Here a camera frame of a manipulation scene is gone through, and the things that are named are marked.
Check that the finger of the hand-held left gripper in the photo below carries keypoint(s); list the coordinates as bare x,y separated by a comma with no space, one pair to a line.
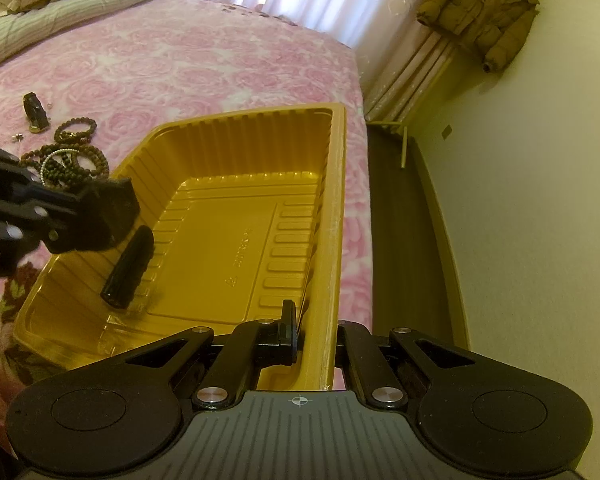
105,215

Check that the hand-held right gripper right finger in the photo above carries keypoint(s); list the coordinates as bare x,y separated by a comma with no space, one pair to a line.
347,342

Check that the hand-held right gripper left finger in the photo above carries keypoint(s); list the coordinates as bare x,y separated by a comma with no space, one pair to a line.
290,332

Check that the black cylindrical case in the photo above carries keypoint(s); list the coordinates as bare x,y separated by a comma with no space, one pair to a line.
127,270

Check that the yellow plastic tray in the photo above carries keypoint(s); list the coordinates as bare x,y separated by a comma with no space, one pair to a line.
220,240

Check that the pearl earrings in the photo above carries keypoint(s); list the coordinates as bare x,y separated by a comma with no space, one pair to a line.
16,136

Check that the black ornament with gold base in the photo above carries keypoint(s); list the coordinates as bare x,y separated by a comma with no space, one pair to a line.
34,107

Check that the pink rose blanket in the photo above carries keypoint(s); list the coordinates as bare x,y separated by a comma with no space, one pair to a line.
180,70

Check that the green striped quilt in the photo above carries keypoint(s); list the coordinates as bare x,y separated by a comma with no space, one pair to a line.
55,25

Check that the brown puffer jacket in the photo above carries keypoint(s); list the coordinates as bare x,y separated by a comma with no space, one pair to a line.
480,10

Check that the small wall socket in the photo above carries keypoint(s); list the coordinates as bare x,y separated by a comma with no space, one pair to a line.
446,132

